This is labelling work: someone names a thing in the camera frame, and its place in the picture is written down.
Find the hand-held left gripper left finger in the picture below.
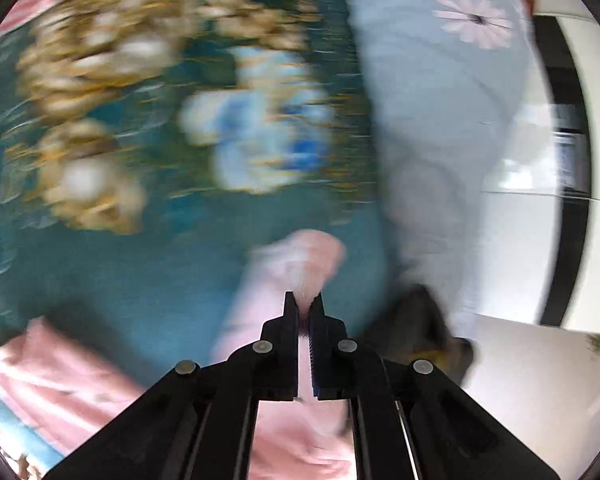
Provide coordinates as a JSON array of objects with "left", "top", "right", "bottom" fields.
[{"left": 44, "top": 291, "right": 300, "bottom": 480}]

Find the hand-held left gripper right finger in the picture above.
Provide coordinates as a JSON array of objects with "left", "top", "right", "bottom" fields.
[{"left": 309, "top": 292, "right": 562, "bottom": 480}]

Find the pink garment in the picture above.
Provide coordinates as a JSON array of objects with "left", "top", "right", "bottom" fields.
[{"left": 0, "top": 229, "right": 357, "bottom": 480}]

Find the dark slipper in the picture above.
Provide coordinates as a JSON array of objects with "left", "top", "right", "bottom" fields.
[{"left": 365, "top": 284, "right": 476, "bottom": 386}]

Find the teal floral bed sheet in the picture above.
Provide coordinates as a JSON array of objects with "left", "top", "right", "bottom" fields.
[{"left": 0, "top": 0, "right": 406, "bottom": 476}]

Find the person's leg in light blue pants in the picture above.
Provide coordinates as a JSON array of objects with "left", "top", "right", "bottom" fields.
[{"left": 337, "top": 0, "right": 536, "bottom": 341}]

